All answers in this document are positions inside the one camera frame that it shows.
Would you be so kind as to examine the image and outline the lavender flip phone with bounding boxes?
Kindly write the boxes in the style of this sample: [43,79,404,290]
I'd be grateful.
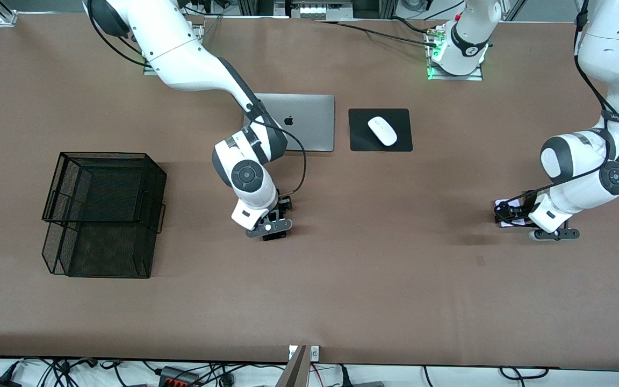
[494,199,514,228]

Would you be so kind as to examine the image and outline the silver closed laptop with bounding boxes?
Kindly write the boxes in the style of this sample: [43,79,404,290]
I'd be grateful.
[242,94,336,153]

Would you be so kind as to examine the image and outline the white computer mouse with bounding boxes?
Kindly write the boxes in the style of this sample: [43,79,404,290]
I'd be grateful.
[368,116,398,147]

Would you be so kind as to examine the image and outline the black mouse pad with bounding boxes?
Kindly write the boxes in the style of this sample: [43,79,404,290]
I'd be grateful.
[348,108,413,152]

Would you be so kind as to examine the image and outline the black mesh two-tier organizer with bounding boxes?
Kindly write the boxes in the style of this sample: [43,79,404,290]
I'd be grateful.
[41,152,168,279]

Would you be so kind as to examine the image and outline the black power strip red switches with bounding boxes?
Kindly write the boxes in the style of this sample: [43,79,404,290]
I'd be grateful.
[158,366,200,387]

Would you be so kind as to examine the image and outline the white terminal block device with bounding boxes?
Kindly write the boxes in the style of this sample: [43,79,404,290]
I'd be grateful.
[291,2,343,18]

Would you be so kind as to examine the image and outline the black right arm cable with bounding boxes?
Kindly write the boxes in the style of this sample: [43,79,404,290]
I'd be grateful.
[87,0,307,197]

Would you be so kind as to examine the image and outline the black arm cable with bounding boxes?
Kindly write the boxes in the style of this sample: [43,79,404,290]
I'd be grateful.
[495,0,619,224]
[87,0,307,197]

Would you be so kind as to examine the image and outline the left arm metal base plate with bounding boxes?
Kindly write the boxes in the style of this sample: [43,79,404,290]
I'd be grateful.
[427,24,484,81]

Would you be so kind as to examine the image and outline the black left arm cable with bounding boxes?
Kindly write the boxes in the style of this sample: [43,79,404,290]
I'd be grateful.
[495,0,619,224]

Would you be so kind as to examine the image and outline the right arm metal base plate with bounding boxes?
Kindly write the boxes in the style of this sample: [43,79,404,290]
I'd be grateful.
[143,23,204,76]

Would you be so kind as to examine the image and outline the black cable on table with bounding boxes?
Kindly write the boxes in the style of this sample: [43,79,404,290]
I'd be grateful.
[314,19,442,46]

